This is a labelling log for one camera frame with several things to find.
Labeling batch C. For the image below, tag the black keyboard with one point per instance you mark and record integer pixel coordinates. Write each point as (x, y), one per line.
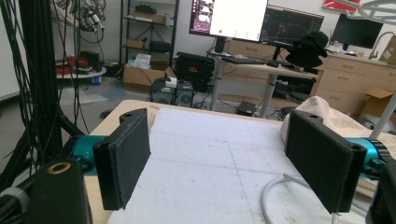
(244, 60)

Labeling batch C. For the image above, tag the beige cloth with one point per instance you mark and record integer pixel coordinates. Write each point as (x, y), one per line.
(330, 115)

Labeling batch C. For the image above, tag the black equipment case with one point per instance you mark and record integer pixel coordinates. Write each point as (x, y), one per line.
(194, 70)

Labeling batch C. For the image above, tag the cardboard box on shelf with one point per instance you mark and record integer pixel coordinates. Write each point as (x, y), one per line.
(152, 18)

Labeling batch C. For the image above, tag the small open cardboard box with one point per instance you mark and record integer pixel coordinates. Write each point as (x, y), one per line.
(375, 102)

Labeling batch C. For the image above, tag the small black floor box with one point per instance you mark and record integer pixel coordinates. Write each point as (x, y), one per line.
(246, 108)

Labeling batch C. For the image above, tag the small white box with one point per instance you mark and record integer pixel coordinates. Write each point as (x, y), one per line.
(171, 82)

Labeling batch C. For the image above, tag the black switched-off monitor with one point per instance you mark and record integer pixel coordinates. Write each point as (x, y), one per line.
(355, 31)

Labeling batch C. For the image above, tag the dark screen monitor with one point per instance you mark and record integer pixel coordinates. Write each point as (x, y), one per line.
(288, 26)

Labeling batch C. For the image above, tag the black metal shelf rack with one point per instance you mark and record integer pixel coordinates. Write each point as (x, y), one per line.
(173, 31)

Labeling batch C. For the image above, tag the light wooden drawer cabinet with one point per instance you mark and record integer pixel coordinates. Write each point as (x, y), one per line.
(345, 81)

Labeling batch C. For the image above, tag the metal faucet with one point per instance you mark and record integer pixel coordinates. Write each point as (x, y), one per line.
(375, 45)

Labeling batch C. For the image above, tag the bright lit monitor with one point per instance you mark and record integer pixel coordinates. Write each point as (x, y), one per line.
(238, 18)

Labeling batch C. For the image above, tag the black computer tower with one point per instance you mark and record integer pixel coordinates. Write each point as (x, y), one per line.
(172, 95)

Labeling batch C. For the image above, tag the large open cardboard box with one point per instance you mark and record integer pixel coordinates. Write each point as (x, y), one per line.
(140, 76)

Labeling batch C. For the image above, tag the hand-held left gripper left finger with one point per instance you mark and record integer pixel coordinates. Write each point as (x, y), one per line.
(123, 161)

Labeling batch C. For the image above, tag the standing desk with metal legs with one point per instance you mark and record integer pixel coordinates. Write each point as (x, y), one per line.
(264, 69)

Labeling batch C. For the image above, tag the red sign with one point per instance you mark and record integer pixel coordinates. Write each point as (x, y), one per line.
(339, 5)

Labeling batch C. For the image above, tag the white metal pole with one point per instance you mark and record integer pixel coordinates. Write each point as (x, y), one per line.
(383, 119)

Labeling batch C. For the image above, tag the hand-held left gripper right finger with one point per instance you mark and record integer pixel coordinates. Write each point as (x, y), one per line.
(320, 161)

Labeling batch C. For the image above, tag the round white table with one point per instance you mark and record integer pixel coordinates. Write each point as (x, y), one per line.
(84, 74)

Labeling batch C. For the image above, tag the black hat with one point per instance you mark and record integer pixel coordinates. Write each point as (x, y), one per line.
(308, 49)

